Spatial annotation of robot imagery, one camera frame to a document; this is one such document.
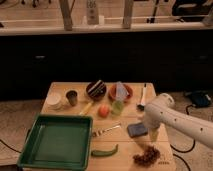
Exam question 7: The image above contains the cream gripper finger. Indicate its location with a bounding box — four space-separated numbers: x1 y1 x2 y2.
148 130 158 142

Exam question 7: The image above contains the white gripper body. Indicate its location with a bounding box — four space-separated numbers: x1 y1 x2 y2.
138 114 160 131

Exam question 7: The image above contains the blue sponge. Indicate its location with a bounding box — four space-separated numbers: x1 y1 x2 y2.
127 123 148 138

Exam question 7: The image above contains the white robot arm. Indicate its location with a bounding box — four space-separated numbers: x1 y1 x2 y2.
141 93 213 149

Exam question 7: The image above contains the green plastic tray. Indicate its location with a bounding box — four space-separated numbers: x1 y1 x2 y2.
17 115 93 171

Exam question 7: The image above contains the dark red grape bunch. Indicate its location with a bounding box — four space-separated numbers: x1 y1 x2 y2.
133 146 160 167

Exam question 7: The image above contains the clear plastic container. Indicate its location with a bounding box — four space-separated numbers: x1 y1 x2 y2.
116 82 128 101

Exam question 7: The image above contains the black device on floor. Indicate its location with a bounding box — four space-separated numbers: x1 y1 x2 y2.
185 91 211 108

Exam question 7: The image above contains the orange peach fruit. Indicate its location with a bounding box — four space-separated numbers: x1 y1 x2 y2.
98 105 110 118

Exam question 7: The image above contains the striped black white object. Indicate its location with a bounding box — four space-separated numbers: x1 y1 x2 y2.
88 80 104 93

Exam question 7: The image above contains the green chili pepper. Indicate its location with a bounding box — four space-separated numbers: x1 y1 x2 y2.
91 144 118 157

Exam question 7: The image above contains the dark brown bowl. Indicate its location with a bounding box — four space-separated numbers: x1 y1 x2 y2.
86 82 107 101

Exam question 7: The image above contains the dark metal cup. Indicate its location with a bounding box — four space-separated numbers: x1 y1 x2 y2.
66 90 78 106

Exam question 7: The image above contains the black floor cable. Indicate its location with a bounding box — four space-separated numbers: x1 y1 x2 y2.
169 103 198 154

